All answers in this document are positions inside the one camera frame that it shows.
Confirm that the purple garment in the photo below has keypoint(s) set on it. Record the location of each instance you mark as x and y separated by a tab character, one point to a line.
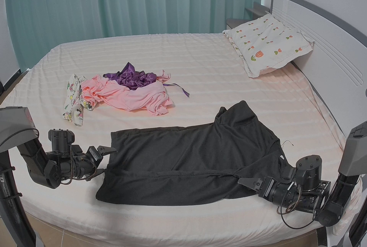
134	76

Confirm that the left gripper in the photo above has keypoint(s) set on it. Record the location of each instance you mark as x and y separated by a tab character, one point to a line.
90	164

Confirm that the black chest of drawers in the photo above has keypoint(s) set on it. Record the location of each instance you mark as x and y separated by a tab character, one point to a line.
1	86

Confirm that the bed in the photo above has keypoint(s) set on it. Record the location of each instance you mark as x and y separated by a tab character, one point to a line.
200	62

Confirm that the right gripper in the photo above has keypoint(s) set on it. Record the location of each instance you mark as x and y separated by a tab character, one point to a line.
273	190

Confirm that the white printed pillow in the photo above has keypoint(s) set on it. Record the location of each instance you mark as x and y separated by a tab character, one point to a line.
266	39

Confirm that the black T-shirt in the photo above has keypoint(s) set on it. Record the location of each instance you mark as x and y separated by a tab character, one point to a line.
186	154

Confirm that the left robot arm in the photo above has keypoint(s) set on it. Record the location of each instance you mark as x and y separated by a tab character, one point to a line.
34	154

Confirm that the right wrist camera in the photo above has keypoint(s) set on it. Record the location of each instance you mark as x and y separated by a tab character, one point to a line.
288	174

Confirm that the grey bedside table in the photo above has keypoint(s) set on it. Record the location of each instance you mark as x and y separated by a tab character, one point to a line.
236	23

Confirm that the pink garment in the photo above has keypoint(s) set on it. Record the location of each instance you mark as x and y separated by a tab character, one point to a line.
134	96

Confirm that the white printed garment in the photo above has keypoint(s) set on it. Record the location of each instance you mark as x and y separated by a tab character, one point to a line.
71	102

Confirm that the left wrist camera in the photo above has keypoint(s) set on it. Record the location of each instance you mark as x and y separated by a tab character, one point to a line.
79	150

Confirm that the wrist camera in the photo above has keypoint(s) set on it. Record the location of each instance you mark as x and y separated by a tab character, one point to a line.
288	174
79	150

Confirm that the thin brown thread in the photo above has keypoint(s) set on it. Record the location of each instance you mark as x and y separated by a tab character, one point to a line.
288	141

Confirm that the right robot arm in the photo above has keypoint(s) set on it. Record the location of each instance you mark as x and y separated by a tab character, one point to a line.
352	148

